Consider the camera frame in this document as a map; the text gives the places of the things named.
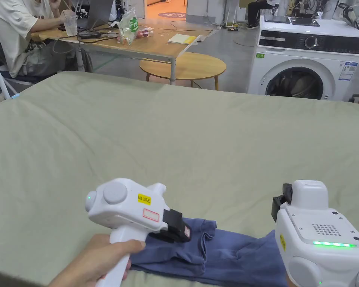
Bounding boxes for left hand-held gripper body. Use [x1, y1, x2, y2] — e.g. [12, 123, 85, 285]
[86, 178, 183, 287]

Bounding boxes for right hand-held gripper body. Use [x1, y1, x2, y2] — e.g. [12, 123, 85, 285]
[271, 179, 359, 287]

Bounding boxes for dark blue shirt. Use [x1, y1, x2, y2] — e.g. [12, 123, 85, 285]
[128, 218, 289, 287]

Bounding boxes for person's left hand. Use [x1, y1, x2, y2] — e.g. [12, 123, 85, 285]
[47, 233, 146, 287]

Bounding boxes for bed with pale green sheet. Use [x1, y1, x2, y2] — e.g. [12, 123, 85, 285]
[0, 70, 359, 287]

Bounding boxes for round low wooden table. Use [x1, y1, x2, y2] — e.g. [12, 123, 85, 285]
[139, 52, 227, 91]

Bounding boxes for rectangular wooden table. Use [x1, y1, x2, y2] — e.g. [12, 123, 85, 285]
[30, 0, 213, 86]

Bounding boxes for white folding chair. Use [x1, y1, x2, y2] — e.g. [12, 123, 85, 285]
[0, 38, 21, 107]

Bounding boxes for white washing machine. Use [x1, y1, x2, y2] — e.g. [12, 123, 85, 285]
[248, 15, 359, 104]

